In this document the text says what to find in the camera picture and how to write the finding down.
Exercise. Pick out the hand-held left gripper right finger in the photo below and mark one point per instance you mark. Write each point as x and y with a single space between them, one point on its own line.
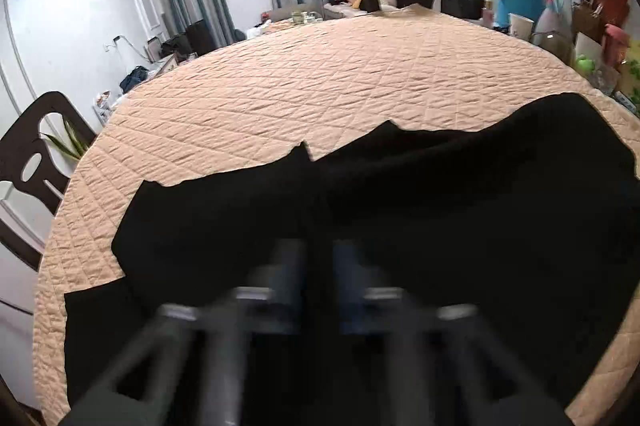
350 288

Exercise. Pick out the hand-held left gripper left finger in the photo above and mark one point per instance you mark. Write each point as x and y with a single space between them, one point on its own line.
288 288

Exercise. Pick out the black pants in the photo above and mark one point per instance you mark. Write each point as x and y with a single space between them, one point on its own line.
450 206

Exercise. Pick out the peach quilted blanket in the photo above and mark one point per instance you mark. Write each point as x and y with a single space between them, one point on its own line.
310 80

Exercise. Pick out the blue cloth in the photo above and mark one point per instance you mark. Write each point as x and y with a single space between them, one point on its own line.
132 78

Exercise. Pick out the green potted plant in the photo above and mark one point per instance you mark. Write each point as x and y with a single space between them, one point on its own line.
70 143

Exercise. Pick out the black luggage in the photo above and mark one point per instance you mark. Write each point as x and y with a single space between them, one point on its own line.
200 36

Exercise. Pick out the white cup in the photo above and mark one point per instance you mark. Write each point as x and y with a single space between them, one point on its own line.
520 27

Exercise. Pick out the green toy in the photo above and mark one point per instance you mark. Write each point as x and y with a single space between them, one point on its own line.
585 64

